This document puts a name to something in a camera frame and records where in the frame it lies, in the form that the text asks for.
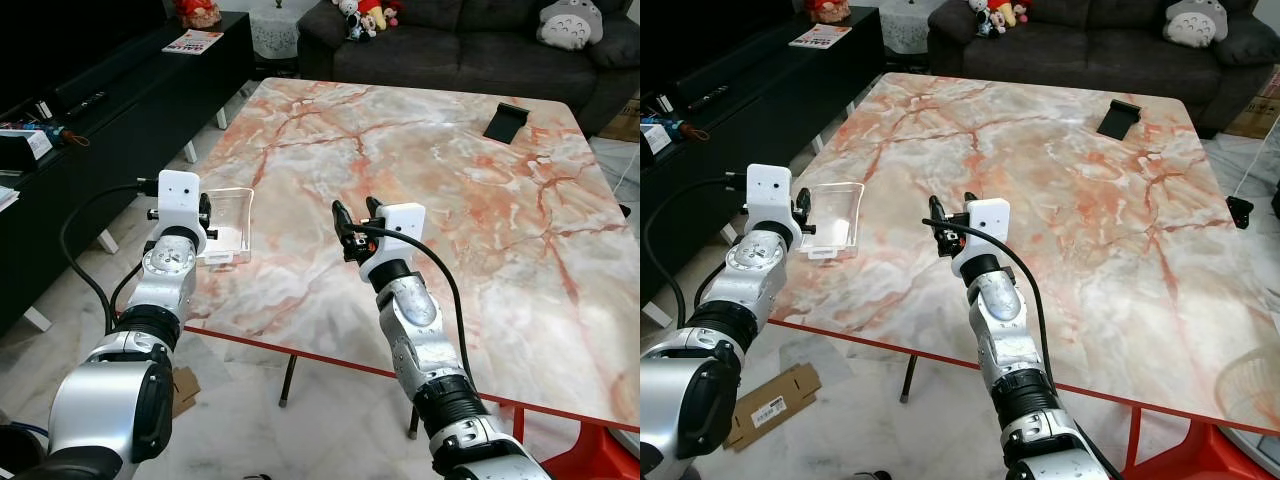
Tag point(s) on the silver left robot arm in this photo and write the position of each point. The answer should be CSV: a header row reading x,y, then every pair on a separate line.
x,y
745,275
160,285

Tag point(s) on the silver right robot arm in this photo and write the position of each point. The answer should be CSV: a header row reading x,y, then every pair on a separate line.
x,y
1000,320
420,330

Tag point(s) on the clear plastic container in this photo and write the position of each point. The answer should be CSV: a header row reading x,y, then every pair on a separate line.
x,y
838,220
230,225

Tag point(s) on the black low cabinet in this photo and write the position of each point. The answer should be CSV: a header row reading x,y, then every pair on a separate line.
x,y
120,150
740,125

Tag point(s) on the black metal table leg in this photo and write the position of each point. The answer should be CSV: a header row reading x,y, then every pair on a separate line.
x,y
415,422
907,378
290,380

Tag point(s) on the black remote control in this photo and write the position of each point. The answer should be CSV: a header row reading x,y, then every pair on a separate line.
x,y
86,101
709,97

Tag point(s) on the black folded stand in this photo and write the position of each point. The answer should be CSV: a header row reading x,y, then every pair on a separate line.
x,y
506,122
1119,119

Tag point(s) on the blue white small box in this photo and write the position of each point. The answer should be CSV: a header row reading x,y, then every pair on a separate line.
x,y
30,140
662,135

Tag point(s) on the white red magazine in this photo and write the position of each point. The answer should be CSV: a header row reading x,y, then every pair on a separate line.
x,y
820,36
193,42

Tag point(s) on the brown flat cardboard piece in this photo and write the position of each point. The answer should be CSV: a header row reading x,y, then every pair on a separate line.
x,y
184,390
775,405

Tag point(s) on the white lace covered side table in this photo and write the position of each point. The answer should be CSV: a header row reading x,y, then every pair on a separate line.
x,y
272,30
905,28

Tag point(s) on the dark grey sofa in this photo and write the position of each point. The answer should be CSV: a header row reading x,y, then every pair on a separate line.
x,y
1090,50
470,50

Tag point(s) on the colourful plush dolls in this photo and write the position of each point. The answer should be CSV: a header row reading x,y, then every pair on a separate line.
x,y
365,18
995,15

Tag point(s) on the black television screen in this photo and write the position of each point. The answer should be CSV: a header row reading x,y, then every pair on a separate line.
x,y
70,40
710,35

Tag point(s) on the red plush toy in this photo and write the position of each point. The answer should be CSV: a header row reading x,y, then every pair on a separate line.
x,y
828,9
198,12

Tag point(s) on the brown cardboard box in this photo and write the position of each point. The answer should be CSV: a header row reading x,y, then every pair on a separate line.
x,y
1258,110
622,120

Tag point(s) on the grey round plush toy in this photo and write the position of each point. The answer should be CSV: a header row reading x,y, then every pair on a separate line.
x,y
1195,22
570,24

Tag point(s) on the black power adapter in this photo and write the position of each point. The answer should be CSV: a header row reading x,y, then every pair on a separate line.
x,y
1241,212

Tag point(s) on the red plastic stool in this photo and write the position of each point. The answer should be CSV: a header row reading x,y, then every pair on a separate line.
x,y
1200,460

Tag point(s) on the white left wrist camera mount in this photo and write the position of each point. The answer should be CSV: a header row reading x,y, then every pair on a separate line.
x,y
178,200
768,195

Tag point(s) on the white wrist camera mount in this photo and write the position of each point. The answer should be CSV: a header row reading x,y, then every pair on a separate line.
x,y
398,235
768,195
178,200
985,230

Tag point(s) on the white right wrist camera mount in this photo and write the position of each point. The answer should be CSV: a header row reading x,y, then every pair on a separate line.
x,y
985,230
398,235

